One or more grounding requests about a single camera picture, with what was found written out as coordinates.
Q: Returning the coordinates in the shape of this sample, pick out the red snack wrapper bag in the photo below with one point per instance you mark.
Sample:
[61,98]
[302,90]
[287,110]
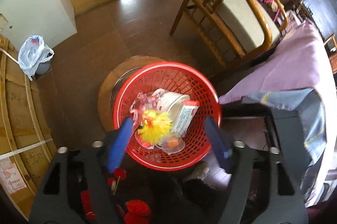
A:
[143,102]

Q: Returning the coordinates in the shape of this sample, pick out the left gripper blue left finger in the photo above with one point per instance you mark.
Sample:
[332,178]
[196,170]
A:
[116,151]

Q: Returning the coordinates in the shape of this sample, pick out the white printed paper cup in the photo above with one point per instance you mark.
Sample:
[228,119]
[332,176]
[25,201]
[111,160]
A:
[169,102]

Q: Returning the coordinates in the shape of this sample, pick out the red white medicine box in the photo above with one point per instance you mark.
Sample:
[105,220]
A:
[186,112]

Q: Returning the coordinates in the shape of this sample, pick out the wooden armchair with cushion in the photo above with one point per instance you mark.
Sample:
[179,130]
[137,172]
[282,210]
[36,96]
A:
[236,31]

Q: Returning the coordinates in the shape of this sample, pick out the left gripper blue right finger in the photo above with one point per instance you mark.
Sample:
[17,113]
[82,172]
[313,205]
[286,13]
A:
[221,143]

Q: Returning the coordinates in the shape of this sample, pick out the red plastic basket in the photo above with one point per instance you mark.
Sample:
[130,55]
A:
[178,78]

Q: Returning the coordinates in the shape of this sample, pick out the small clear jelly cup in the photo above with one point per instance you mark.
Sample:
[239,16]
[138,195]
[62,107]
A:
[173,145]

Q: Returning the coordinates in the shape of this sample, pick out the white plastic bag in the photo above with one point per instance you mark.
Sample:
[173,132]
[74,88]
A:
[35,56]

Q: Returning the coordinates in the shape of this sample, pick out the purple printed bed sheet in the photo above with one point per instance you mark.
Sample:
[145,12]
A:
[298,77]

